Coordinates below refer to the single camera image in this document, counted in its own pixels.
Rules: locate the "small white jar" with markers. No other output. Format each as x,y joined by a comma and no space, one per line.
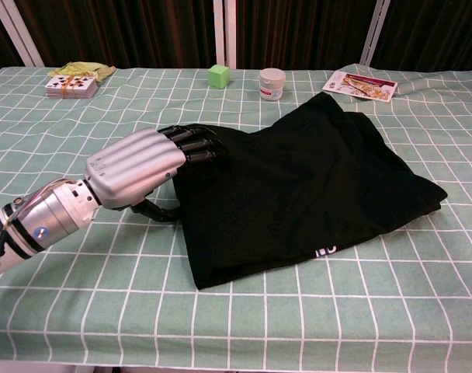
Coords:
271,84

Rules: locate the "deck of playing cards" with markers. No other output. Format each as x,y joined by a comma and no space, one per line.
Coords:
71,86

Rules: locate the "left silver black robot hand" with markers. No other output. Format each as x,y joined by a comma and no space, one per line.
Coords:
135,167

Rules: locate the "picture card packet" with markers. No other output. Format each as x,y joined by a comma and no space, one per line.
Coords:
360,85

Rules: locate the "white frame post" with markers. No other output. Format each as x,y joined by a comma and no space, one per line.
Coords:
26,42
373,35
225,27

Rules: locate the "yellow green crumpled cloth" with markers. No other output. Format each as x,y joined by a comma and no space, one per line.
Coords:
84,69

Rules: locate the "green cube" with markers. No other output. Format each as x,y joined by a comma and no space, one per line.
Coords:
218,77

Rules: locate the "black cloth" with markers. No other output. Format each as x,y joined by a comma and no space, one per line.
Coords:
298,186

